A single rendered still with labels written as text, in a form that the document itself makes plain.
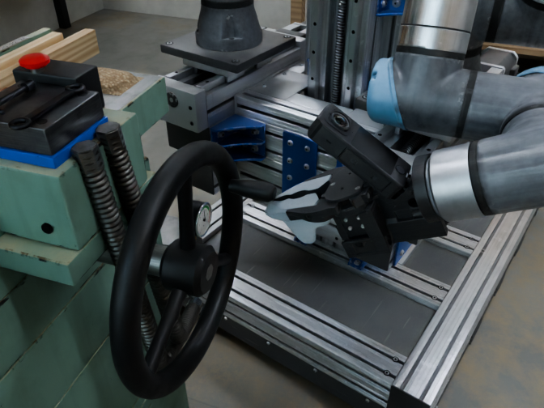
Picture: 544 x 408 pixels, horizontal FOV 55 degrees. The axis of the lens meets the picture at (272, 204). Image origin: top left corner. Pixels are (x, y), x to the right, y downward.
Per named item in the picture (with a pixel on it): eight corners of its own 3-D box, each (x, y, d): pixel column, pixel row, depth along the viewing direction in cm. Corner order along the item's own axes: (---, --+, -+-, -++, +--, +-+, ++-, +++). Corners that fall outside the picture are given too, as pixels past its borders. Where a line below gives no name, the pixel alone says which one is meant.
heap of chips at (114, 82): (119, 95, 75) (117, 83, 74) (61, 87, 78) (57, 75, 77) (144, 78, 81) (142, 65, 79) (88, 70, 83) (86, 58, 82)
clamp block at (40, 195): (77, 255, 52) (55, 179, 47) (-32, 228, 55) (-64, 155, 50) (150, 177, 63) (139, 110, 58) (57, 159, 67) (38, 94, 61)
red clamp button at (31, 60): (38, 72, 52) (36, 62, 52) (14, 69, 53) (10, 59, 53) (57, 61, 55) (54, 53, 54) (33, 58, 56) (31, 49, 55)
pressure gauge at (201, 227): (199, 252, 91) (195, 216, 86) (180, 248, 92) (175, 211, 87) (214, 231, 96) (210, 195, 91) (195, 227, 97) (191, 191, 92)
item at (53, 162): (56, 169, 48) (40, 115, 45) (-40, 150, 51) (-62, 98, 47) (130, 109, 58) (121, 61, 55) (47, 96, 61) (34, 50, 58)
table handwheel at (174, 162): (197, 424, 64) (100, 369, 40) (60, 380, 69) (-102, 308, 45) (265, 222, 77) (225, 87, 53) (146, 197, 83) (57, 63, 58)
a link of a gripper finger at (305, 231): (274, 255, 65) (338, 245, 60) (251, 218, 63) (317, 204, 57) (282, 239, 67) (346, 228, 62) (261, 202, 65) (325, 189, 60)
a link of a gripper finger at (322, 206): (286, 229, 60) (354, 216, 55) (280, 218, 59) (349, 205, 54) (299, 205, 63) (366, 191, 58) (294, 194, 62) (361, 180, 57)
